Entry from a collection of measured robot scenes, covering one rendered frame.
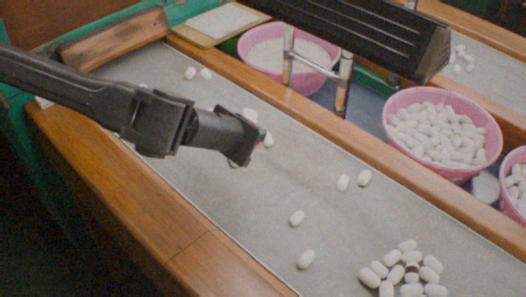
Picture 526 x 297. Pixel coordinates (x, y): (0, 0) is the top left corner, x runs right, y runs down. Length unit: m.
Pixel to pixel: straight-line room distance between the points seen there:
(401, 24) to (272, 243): 0.39
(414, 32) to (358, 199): 0.36
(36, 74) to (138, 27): 0.57
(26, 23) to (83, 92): 0.51
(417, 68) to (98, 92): 0.39
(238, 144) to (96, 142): 0.34
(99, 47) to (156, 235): 0.53
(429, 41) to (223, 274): 0.43
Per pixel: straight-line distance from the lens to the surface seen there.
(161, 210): 0.73
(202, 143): 0.60
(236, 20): 1.22
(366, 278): 0.67
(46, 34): 1.06
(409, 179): 0.81
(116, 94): 0.54
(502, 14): 3.47
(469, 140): 0.97
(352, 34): 0.56
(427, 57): 0.52
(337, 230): 0.73
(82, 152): 0.88
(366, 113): 1.07
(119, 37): 1.09
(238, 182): 0.79
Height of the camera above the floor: 1.33
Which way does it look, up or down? 44 degrees down
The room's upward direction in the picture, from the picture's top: straight up
